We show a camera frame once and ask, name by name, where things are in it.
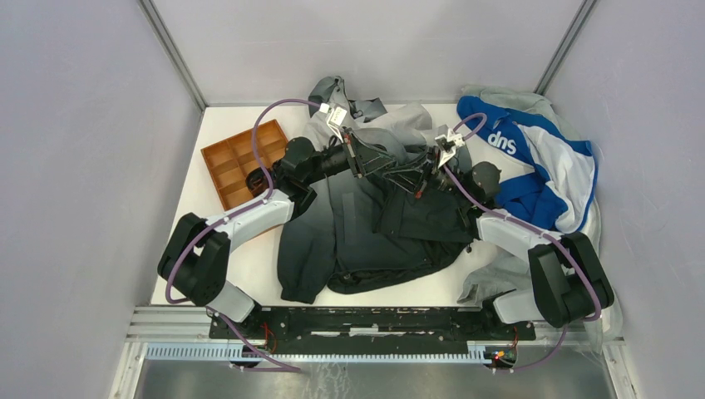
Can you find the orange compartment tray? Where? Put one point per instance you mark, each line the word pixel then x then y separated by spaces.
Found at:
pixel 231 160

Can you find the grey hoodie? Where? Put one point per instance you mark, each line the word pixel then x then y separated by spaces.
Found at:
pixel 507 272

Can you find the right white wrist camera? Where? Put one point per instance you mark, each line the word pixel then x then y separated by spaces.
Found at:
pixel 448 144

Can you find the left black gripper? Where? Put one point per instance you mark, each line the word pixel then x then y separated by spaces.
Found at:
pixel 357 151

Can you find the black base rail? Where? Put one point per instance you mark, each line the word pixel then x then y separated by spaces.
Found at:
pixel 372 331

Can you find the grey black zip jacket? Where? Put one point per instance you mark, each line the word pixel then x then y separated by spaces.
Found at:
pixel 365 234

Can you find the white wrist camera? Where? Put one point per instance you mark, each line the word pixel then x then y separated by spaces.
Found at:
pixel 335 115
pixel 448 144

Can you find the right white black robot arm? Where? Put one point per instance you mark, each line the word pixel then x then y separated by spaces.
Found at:
pixel 435 202

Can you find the white slotted cable duct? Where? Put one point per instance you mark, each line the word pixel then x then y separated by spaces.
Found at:
pixel 238 352

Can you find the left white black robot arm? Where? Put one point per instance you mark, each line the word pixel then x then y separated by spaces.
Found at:
pixel 195 262

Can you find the blue white jacket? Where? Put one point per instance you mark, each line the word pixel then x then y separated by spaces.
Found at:
pixel 558 193

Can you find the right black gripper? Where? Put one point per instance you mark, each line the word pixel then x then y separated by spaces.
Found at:
pixel 411 177

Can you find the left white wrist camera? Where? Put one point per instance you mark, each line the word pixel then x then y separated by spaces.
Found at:
pixel 335 115

